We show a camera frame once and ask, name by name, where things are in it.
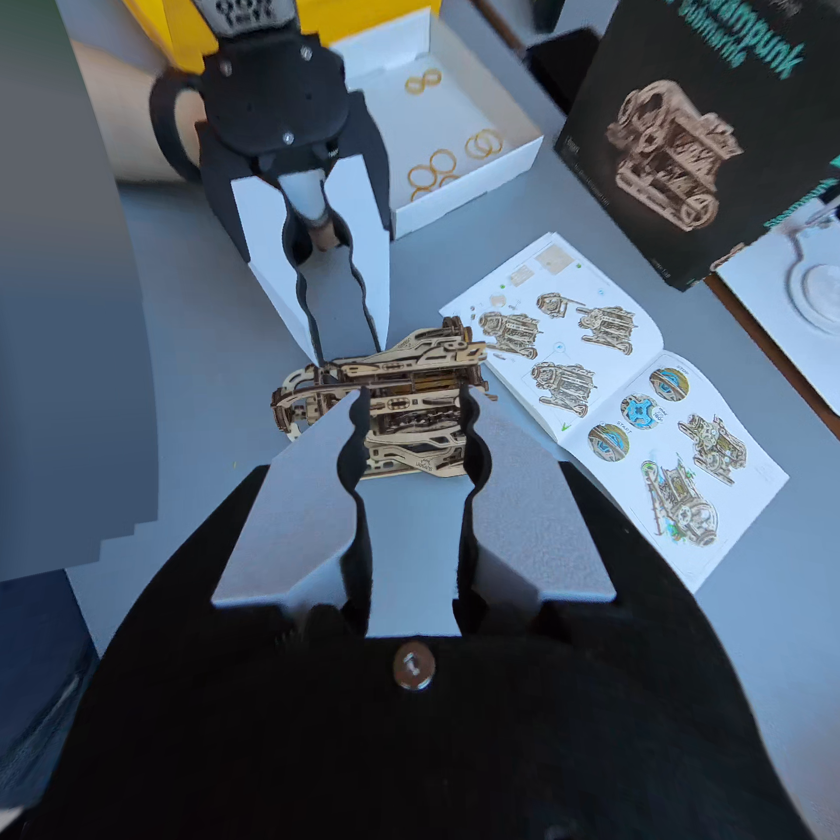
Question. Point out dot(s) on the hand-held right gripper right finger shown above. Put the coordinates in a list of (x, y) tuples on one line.
[(538, 525)]

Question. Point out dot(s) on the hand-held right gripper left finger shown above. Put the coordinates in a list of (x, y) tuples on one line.
[(289, 525)]

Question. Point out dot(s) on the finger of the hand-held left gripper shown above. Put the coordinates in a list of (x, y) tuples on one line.
[(364, 216), (266, 249)]

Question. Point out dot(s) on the wooden submarine model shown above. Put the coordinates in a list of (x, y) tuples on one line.
[(407, 374)]

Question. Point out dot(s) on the black model kit box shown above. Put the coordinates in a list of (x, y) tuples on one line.
[(656, 79)]

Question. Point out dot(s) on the person's left hand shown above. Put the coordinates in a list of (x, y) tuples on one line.
[(131, 124)]

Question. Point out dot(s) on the stacked yellow plastic bins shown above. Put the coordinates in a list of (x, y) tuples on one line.
[(164, 26)]

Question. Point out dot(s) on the white cardboard box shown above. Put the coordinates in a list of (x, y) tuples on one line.
[(459, 98)]

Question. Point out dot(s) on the illustrated instruction booklet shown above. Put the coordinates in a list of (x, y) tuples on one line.
[(630, 367)]

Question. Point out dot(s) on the black power adapter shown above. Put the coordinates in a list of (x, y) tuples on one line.
[(548, 72)]

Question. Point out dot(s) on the white plastic sheet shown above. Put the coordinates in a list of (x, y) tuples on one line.
[(754, 295)]

